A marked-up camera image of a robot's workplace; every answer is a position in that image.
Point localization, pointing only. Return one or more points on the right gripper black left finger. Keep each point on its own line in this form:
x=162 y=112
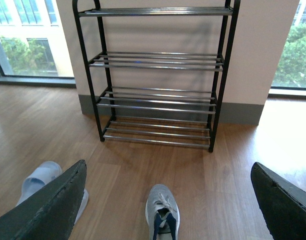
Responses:
x=50 y=213

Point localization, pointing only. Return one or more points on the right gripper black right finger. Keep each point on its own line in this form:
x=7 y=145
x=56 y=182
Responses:
x=283 y=204

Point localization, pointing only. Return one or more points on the grey knit sneaker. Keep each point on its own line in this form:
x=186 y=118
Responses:
x=162 y=214

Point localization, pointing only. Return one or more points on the black metal shoe rack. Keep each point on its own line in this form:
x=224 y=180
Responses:
x=155 y=115

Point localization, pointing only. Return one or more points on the light blue slipper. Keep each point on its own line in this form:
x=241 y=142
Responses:
x=41 y=176

